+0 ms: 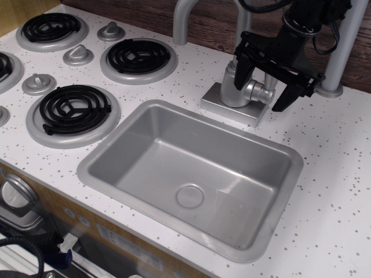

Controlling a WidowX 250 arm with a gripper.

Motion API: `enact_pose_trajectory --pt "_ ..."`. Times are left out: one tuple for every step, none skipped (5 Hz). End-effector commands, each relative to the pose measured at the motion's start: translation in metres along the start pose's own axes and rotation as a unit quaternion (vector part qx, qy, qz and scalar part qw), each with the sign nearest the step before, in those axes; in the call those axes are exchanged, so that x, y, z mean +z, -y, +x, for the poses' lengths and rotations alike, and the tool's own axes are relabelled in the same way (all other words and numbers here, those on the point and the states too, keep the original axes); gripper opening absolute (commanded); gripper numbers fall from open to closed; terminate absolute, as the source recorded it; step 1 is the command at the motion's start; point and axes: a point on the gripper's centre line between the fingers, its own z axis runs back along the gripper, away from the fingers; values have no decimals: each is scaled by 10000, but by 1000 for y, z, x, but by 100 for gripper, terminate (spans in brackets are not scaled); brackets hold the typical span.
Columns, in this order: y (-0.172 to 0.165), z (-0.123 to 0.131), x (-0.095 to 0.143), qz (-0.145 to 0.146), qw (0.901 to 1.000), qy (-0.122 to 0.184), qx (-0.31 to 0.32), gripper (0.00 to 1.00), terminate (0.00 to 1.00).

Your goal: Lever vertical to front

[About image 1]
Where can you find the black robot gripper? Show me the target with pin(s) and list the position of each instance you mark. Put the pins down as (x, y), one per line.
(282, 57)

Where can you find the silver faucet lever handle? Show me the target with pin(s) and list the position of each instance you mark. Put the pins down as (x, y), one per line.
(261, 92)

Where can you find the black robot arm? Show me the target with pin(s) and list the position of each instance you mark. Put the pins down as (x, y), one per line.
(307, 17)

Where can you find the grey vertical support pole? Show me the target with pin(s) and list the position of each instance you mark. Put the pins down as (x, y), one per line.
(349, 27)

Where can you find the silver toy faucet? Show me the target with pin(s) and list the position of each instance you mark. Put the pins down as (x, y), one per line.
(222, 98)

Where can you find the grey plastic sink basin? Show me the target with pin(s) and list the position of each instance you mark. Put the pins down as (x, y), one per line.
(222, 187)

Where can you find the back right stove burner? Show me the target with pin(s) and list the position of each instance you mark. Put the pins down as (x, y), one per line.
(138, 61)

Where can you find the stove burner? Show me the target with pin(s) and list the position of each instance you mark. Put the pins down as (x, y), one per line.
(12, 70)
(73, 116)
(51, 32)
(138, 61)

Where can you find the grey stove knob top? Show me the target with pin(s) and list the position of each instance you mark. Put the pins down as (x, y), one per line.
(111, 32)

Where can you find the grey stove knob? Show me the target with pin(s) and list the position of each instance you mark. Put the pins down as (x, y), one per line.
(38, 84)
(78, 56)
(111, 32)

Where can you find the grey stove knob middle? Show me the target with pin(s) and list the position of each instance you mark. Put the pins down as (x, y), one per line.
(78, 56)

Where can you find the front right stove burner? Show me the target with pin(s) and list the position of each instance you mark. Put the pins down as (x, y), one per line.
(73, 116)

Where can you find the back left stove burner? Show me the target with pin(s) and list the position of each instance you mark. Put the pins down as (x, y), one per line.
(51, 32)

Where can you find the grey stove knob lower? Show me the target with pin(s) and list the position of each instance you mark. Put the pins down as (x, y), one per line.
(38, 84)

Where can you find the front left stove burner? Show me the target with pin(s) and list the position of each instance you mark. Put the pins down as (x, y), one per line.
(12, 70)

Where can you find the grey stove knob edge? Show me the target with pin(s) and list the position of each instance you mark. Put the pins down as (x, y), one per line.
(4, 116)

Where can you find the blue clamp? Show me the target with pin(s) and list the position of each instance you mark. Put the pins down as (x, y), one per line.
(64, 257)

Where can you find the grey oven door handle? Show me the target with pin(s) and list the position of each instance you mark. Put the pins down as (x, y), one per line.
(17, 196)

